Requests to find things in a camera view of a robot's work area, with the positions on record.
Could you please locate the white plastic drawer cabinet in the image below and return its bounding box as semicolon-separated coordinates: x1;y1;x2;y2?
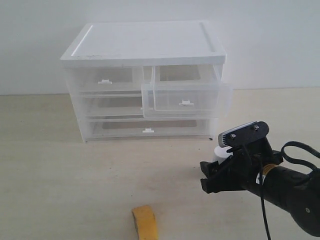
60;20;227;143

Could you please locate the yellow sponge wedge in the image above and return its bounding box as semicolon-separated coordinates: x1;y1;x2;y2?
131;205;159;240

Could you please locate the clear wide drawer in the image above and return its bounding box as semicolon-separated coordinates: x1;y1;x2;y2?
80;95;143;117
83;119;216;141

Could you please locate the white bottle with teal label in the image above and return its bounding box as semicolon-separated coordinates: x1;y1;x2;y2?
212;145;232;164

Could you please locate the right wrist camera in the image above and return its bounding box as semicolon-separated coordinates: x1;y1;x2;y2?
218;121;270;148

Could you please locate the clear middle wide drawer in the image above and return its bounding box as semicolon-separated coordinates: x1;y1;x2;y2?
80;95;143;117

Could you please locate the clear bottom wide drawer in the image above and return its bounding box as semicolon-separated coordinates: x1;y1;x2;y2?
83;119;216;141

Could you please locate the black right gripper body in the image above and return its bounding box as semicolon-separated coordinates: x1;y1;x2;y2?
200;150;283;194

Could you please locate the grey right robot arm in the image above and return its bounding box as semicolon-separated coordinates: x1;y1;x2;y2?
200;151;320;237

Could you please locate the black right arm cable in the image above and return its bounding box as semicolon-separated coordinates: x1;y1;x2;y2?
243;141;320;240

